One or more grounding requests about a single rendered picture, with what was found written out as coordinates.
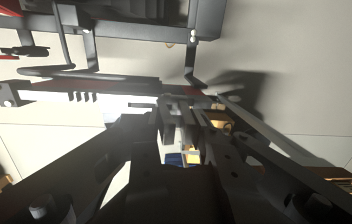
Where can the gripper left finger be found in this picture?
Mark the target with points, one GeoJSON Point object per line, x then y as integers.
{"type": "Point", "coordinates": [70, 174]}

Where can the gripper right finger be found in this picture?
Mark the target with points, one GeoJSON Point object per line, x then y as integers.
{"type": "Point", "coordinates": [241, 174]}

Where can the grey flat long bar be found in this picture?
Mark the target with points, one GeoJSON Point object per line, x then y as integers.
{"type": "Point", "coordinates": [266, 130]}

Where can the small tan box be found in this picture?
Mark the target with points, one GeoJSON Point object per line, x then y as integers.
{"type": "Point", "coordinates": [193, 157]}

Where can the tan cardboard box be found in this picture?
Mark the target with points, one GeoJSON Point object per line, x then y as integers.
{"type": "Point", "coordinates": [218, 119]}

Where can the blue box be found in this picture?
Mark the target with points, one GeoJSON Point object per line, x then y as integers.
{"type": "Point", "coordinates": [173, 159]}

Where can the brown vented box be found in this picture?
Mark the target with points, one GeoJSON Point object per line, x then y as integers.
{"type": "Point", "coordinates": [334, 174]}

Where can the red lever with black grip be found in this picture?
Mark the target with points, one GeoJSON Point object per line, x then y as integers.
{"type": "Point", "coordinates": [29, 51]}

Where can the dark grey distributor frame body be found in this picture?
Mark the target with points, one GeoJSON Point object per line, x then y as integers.
{"type": "Point", "coordinates": [132, 32]}

